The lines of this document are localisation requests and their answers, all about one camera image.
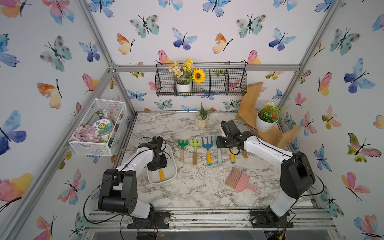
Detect white mesh wall basket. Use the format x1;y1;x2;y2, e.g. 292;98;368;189
69;99;128;157

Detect dark green rake wooden handle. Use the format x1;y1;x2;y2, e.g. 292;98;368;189
178;140;189;163

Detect white pot yellow flowers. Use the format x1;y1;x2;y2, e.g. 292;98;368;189
168;59;206;93

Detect black wire wall basket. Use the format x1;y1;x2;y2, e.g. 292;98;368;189
154;62;248;97

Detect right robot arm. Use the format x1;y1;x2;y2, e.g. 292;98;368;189
216;121;317;228

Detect pink hand brush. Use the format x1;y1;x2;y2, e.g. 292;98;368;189
225;167;262;195

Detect wooden zigzag shelf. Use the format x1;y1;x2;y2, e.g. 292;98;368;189
237;82;301;149

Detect white storage box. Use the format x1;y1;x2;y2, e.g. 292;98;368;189
147;145;178;187

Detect dark blue rake yellow handle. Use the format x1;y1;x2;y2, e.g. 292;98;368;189
229;149;236;164

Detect blue trowel yellow handle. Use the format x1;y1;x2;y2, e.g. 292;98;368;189
159;169;166;182

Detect small woven pot plant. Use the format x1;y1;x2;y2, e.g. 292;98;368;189
195;103;212;129

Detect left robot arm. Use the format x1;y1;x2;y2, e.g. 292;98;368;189
83;137;171;229

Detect white pot red flowers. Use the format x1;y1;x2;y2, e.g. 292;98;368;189
256;101;283;133

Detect round tin in basket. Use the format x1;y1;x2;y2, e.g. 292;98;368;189
93;119;113;136

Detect purple artificial flowers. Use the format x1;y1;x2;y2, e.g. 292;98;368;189
70;125;101;143

